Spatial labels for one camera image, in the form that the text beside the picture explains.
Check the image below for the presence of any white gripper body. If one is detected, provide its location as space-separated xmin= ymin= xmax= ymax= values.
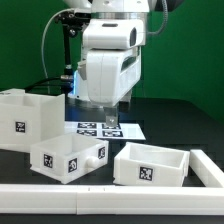
xmin=78 ymin=47 xmax=141 ymax=107

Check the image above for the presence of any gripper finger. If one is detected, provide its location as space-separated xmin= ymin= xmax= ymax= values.
xmin=104 ymin=107 xmax=118 ymax=127

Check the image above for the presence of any white drawer without knob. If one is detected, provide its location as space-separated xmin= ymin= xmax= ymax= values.
xmin=113 ymin=142 xmax=190 ymax=187

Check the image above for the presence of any white drawer with knob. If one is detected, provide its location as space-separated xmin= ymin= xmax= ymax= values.
xmin=30 ymin=133 xmax=109 ymax=184

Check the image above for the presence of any white drawer housing box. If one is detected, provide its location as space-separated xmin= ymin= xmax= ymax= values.
xmin=0 ymin=89 xmax=65 ymax=152

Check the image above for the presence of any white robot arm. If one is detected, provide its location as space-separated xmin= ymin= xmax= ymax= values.
xmin=64 ymin=0 xmax=184 ymax=127

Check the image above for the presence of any white paper with markers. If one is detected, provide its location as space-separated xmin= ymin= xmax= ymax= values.
xmin=65 ymin=121 xmax=145 ymax=140

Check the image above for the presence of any black cable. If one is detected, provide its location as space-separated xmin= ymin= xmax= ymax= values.
xmin=24 ymin=77 xmax=68 ymax=94

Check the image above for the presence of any black camera on stand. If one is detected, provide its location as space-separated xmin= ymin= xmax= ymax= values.
xmin=55 ymin=10 xmax=91 ymax=82

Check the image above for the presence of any white cable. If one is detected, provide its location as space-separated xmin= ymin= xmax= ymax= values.
xmin=40 ymin=8 xmax=73 ymax=80

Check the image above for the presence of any white front fence rail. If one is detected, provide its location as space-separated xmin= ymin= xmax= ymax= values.
xmin=0 ymin=184 xmax=224 ymax=216

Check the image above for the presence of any white fence rail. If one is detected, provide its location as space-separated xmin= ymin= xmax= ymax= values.
xmin=0 ymin=184 xmax=224 ymax=216
xmin=189 ymin=149 xmax=224 ymax=188

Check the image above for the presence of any white right fence rail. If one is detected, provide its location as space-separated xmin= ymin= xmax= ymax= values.
xmin=189 ymin=149 xmax=224 ymax=188

